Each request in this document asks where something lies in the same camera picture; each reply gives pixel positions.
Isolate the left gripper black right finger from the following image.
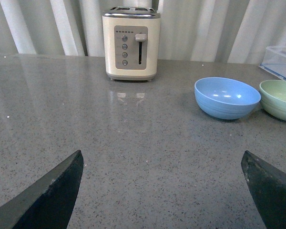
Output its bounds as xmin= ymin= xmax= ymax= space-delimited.
xmin=241 ymin=150 xmax=286 ymax=229

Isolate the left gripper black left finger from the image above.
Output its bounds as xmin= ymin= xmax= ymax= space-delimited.
xmin=0 ymin=150 xmax=83 ymax=229

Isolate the green bowl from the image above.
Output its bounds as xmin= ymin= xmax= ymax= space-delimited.
xmin=259 ymin=80 xmax=286 ymax=121

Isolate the blue bowl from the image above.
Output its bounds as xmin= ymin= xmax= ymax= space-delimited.
xmin=194 ymin=77 xmax=261 ymax=120

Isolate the clear plastic food container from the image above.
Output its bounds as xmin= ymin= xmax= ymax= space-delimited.
xmin=259 ymin=46 xmax=286 ymax=81

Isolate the white curtain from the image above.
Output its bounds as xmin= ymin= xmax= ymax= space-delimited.
xmin=0 ymin=0 xmax=286 ymax=64

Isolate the cream toaster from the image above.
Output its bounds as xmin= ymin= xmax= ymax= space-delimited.
xmin=102 ymin=6 xmax=161 ymax=81

